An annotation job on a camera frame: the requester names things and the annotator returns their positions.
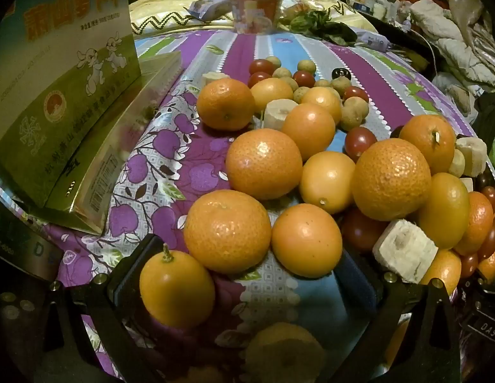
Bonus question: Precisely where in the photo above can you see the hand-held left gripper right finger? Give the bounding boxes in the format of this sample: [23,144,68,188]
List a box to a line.
[337,245,465,383]

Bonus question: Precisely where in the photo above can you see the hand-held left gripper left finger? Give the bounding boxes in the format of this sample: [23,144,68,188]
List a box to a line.
[47,234,166,383]

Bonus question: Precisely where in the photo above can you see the smooth kumquat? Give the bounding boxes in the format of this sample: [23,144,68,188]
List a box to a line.
[139,243,216,330]

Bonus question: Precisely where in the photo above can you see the pile of mandarins and kumquats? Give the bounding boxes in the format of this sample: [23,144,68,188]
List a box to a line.
[184,78,495,383]

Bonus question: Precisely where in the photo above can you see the gold glossy box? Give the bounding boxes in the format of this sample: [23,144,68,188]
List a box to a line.
[44,50,184,236]

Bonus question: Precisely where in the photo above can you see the striped floral tablecloth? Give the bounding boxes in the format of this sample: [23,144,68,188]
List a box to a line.
[0,28,495,383]

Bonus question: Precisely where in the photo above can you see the group of beige longans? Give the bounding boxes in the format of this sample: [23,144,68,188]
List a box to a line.
[265,56,370,131]

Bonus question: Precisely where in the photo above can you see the blue rabbit print box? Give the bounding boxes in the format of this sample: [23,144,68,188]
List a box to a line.
[0,0,142,208]

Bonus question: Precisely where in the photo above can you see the clear plastic bag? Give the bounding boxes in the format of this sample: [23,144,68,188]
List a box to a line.
[443,84,477,117]

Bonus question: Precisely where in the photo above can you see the dark cloth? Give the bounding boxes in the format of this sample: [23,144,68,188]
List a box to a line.
[475,92,495,136]

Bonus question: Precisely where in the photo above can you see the white purple packet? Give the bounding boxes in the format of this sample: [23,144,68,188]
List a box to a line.
[357,32,392,52]

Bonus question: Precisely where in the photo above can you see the leafy green vegetables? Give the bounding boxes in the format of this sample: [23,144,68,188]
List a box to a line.
[289,8,357,46]

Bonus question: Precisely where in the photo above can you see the pile of quilted clothes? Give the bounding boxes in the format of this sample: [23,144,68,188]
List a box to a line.
[409,0,495,88]

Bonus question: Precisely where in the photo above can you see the cluster of small bottles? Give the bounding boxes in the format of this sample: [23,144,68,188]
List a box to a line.
[347,0,408,20]

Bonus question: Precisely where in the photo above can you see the clear food bag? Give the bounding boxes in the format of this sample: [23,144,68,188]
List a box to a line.
[281,0,324,19]

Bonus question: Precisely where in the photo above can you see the blue white snack packet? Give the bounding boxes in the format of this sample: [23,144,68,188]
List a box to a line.
[189,0,232,20]

